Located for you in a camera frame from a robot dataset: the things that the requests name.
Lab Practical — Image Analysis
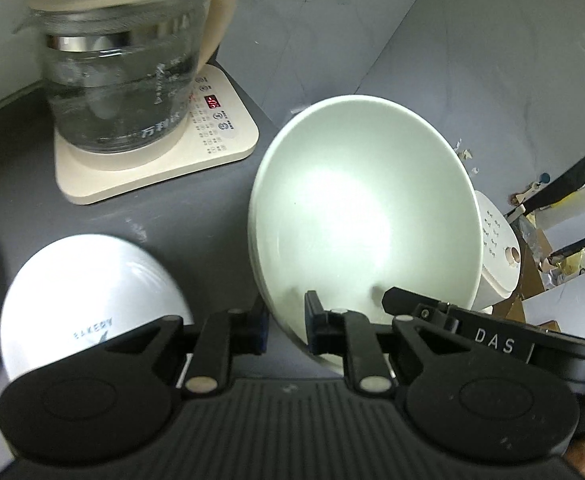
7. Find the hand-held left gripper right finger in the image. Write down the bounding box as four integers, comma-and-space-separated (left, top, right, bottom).
303, 290, 455, 395

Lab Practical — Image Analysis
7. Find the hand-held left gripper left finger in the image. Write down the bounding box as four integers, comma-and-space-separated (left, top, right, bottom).
105, 297, 272, 395

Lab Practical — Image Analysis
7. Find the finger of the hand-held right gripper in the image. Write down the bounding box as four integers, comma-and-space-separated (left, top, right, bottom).
381, 286, 449, 319

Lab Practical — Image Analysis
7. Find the cream bowl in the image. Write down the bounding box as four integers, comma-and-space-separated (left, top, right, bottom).
247, 200, 343, 376

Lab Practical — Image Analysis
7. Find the white bowl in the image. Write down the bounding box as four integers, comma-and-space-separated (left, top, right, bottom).
247, 95, 484, 376

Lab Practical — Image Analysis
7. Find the brown cardboard box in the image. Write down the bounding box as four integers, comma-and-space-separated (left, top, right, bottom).
489, 227, 555, 326

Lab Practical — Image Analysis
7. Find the white small appliance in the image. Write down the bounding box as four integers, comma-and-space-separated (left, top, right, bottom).
472, 190, 521, 311

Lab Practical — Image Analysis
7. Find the clear plastic bag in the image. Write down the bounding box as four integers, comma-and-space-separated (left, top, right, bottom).
539, 237, 585, 288

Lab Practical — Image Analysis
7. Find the white bakery plate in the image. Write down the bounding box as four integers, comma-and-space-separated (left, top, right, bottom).
0, 232, 194, 386

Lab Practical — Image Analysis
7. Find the cream kettle base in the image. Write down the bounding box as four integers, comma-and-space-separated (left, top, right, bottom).
54, 62, 260, 206

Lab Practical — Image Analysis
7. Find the glass electric kettle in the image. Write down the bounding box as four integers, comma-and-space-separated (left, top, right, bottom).
12, 0, 240, 153

